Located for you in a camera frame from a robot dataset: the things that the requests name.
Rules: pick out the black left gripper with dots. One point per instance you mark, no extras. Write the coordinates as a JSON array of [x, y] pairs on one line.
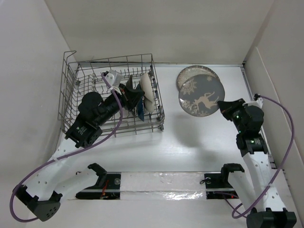
[[129, 97]]

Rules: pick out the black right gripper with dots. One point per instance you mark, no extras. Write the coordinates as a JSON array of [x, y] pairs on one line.
[[227, 107]]

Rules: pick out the silver metal plate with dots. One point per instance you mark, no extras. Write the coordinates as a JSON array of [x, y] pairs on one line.
[[129, 83]]

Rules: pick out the blue shell shaped dish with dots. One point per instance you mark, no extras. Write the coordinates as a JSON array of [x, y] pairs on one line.
[[140, 109]]

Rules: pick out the cream divided plate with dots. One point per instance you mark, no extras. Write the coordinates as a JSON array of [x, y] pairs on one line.
[[148, 92]]

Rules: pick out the grey tree pattern plate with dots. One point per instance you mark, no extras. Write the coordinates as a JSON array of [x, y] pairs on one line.
[[200, 94]]

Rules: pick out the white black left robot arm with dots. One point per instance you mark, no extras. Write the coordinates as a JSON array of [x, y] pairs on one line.
[[41, 191]]

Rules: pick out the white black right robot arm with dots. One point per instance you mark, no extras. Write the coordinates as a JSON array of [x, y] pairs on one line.
[[259, 197]]

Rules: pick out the speckled beige round plate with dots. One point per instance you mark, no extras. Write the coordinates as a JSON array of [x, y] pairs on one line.
[[191, 71]]

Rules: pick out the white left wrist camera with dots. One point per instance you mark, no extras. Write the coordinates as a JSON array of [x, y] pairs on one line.
[[113, 78]]

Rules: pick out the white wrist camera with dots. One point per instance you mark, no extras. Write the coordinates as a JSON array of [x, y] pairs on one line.
[[257, 101], [113, 78]]

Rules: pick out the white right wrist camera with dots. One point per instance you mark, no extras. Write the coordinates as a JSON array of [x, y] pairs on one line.
[[257, 101]]

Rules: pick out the grey wire dish rack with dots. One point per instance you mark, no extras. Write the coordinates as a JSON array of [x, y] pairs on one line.
[[81, 77]]

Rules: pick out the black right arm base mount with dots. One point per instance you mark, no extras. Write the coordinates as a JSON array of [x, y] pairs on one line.
[[217, 185]]

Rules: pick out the silver metal rail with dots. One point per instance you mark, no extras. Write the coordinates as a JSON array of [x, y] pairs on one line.
[[168, 190]]

